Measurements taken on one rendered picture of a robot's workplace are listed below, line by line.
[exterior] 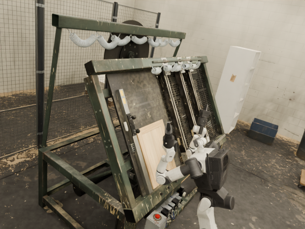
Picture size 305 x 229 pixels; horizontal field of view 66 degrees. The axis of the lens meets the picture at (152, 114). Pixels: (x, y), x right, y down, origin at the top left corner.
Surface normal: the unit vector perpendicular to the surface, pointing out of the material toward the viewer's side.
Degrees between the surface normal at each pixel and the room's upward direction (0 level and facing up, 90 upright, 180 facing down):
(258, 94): 90
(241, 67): 90
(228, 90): 90
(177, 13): 90
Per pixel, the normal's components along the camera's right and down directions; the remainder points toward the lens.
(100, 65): 0.77, -0.19
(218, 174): -0.58, 0.22
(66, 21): 0.80, 0.36
